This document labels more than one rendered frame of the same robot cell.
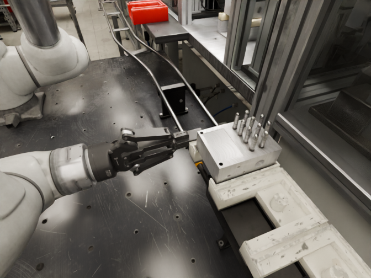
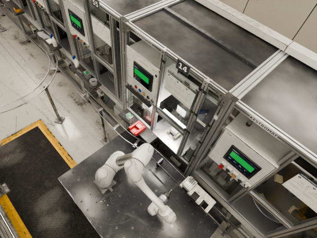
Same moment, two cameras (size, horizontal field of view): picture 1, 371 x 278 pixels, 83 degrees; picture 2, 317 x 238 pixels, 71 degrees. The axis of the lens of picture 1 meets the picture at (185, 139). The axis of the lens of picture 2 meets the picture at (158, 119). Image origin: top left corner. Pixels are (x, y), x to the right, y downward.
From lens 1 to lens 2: 199 cm
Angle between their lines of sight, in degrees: 22
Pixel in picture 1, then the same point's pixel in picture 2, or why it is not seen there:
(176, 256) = (180, 206)
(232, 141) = (189, 183)
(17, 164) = not seen: hidden behind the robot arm
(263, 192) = (196, 190)
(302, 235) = (203, 196)
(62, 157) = (163, 199)
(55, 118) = (121, 181)
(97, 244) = not seen: hidden behind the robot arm
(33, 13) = not seen: hidden behind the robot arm
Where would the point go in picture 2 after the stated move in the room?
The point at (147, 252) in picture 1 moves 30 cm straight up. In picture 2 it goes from (175, 208) to (180, 200)
